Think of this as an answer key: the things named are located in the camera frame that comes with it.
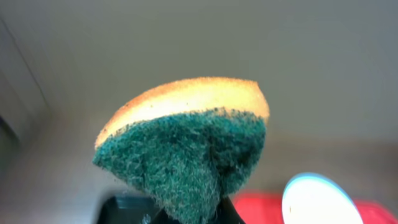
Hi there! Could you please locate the orange green scrub sponge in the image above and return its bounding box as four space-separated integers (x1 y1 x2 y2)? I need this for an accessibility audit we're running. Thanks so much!
93 77 270 223

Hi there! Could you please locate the black rectangular water tray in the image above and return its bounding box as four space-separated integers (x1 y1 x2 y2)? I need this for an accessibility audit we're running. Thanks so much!
93 194 160 224

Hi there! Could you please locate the pale blue plate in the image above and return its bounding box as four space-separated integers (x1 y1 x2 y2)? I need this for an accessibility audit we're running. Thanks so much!
281 172 363 224

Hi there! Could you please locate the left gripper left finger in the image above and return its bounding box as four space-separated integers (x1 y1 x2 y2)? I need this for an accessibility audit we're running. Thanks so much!
150 210 169 224

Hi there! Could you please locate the red plastic tray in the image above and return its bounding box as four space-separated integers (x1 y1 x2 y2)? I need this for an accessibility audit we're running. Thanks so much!
232 192 397 224

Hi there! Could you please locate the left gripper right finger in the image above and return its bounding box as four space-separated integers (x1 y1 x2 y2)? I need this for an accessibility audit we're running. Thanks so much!
217 197 246 224

